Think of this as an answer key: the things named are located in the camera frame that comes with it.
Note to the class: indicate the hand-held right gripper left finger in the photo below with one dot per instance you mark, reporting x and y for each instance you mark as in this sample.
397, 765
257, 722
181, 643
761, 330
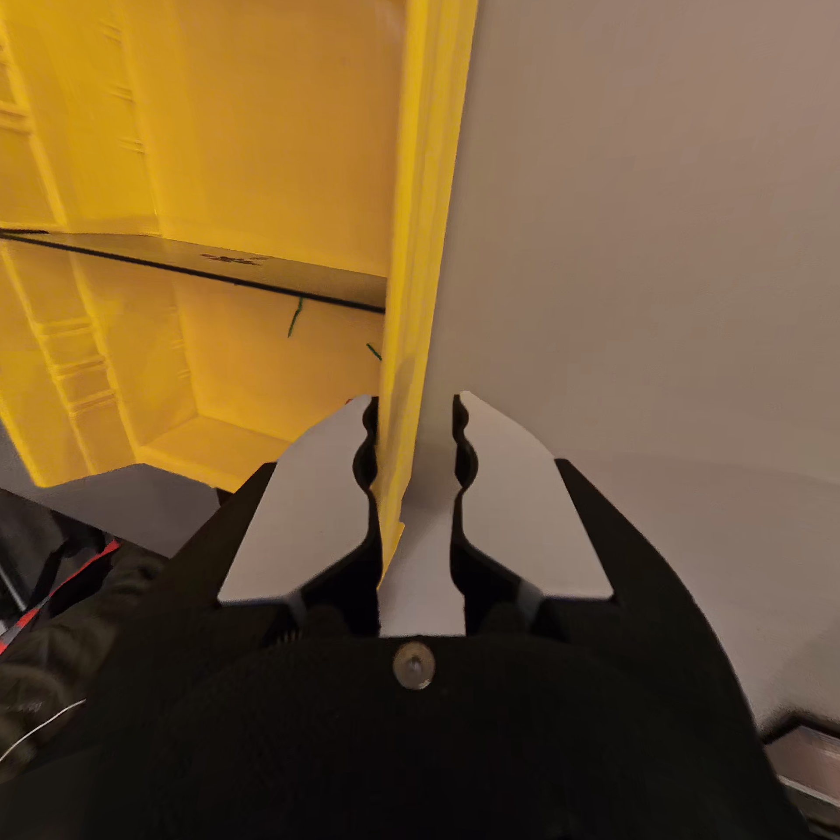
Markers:
308, 505

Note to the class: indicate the yellow plastic bin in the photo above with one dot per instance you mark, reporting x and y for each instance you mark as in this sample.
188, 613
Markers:
262, 131

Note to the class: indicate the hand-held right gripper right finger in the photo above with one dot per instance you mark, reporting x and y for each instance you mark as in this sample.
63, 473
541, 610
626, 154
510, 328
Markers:
525, 512

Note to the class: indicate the black bin divider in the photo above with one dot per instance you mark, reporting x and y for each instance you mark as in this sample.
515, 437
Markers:
262, 272

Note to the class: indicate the metal rail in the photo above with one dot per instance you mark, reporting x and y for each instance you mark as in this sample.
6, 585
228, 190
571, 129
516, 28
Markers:
807, 761

